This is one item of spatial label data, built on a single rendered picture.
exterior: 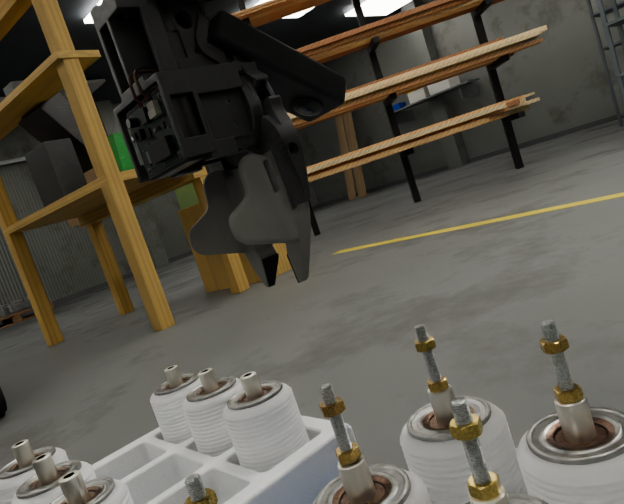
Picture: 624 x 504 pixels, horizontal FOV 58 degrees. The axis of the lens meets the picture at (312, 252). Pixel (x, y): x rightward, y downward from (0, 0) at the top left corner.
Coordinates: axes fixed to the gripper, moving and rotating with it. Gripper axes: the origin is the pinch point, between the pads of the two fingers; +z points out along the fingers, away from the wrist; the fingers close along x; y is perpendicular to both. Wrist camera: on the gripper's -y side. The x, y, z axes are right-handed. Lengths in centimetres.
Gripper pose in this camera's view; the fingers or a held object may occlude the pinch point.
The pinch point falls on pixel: (288, 262)
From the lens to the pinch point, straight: 41.3
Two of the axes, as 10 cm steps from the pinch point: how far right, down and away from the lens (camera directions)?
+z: 3.2, 9.4, 1.1
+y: -7.1, 3.1, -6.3
